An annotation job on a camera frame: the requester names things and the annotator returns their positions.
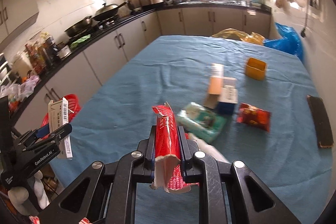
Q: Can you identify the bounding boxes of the red torn paper packet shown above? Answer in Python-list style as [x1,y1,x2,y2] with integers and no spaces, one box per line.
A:
[150,102,194,194]

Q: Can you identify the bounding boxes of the white barcode box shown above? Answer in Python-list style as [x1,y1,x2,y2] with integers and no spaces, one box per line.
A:
[48,97,73,160]

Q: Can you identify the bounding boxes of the yellow square plastic cup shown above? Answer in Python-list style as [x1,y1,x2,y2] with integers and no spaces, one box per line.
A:
[245,57,267,81]

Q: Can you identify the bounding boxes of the left hand white glove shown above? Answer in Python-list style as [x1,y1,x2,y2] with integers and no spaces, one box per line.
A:
[8,170,50,216]

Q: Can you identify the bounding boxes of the green white tissue pack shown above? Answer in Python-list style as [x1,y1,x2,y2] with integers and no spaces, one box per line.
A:
[177,102,227,143]

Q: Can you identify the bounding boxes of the clear plastic bags on counter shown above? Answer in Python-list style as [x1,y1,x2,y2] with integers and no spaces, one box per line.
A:
[1,75,40,102]

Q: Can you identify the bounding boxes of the orange tan carton box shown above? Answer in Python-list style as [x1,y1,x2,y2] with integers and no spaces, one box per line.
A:
[204,63,237,109]

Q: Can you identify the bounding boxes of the red snack wrapper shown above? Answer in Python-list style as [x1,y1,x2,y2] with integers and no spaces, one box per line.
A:
[236,103,271,132]

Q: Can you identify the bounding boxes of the red plastic mesh basket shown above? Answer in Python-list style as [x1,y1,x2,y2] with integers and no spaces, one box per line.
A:
[41,94,81,133]

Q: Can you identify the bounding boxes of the blue white small box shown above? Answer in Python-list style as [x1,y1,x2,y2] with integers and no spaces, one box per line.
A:
[217,85,238,115]

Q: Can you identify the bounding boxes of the blue tablecloth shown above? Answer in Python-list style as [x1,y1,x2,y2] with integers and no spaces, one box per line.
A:
[51,36,333,223]

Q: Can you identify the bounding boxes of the sauce bottles group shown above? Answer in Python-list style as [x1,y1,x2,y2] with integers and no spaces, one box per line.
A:
[25,32,60,76]

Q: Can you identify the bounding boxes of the green cloth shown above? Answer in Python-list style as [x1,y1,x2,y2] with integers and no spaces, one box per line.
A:
[70,35,91,50]

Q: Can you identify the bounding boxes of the black smartphone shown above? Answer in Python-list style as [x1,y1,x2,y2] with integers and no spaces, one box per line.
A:
[307,95,334,148]

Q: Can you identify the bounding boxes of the yellow plastic bag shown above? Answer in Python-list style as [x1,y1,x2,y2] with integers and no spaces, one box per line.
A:
[211,28,265,46]

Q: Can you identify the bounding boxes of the black frying pan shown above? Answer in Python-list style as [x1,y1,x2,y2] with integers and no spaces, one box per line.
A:
[64,16,92,38]

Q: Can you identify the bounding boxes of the blue plastic bag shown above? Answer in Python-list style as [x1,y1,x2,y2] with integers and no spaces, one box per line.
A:
[263,23,303,63]

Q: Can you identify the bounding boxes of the black wok with lid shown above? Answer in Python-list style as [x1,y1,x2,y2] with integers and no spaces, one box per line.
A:
[93,1,129,22]

